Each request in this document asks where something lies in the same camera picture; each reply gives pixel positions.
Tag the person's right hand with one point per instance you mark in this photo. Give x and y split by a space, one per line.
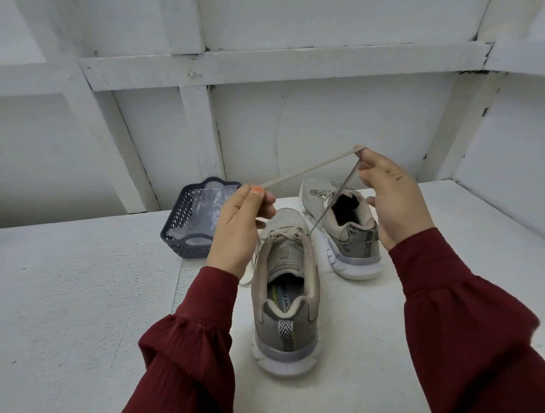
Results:
392 200

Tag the person's left hand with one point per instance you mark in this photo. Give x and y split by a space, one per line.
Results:
234 234

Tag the clear plastic bag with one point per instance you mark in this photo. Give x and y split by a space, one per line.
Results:
204 211

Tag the grey shoelace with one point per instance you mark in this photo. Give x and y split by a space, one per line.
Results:
322 194
311 168

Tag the person's right forearm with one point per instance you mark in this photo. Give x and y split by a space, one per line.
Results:
477 323

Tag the person's left forearm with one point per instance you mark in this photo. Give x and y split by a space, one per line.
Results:
187 349

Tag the dark plastic lattice basket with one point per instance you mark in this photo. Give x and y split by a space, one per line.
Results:
177 234

